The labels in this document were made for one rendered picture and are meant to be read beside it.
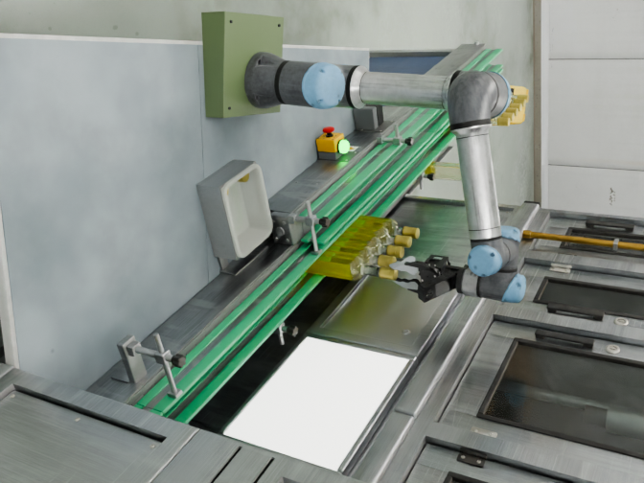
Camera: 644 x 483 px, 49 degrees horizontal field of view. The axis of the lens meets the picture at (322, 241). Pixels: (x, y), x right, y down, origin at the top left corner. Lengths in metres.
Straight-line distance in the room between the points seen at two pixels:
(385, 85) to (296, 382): 0.81
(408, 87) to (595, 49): 6.03
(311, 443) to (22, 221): 0.79
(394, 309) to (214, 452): 0.98
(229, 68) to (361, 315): 0.78
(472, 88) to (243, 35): 0.62
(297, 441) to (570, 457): 0.60
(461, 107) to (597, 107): 6.36
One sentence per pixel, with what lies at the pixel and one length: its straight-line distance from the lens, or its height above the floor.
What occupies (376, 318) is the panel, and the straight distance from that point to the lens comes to 2.01.
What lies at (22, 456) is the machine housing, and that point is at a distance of 1.36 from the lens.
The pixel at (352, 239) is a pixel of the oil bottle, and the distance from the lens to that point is 2.10.
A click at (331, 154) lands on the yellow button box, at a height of 0.81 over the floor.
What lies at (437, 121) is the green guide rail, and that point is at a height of 0.93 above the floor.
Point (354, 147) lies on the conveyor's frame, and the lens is 2.43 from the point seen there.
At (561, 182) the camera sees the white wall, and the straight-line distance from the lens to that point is 8.41.
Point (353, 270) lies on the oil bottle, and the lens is 1.98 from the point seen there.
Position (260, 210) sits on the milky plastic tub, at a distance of 2.00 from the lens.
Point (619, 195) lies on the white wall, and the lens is 8.35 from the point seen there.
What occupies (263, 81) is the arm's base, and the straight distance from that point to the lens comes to 1.90.
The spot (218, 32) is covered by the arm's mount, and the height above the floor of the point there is 0.81.
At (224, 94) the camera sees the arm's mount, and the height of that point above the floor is 0.81.
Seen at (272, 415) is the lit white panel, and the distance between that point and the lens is 1.75.
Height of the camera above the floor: 1.96
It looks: 30 degrees down
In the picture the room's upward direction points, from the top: 98 degrees clockwise
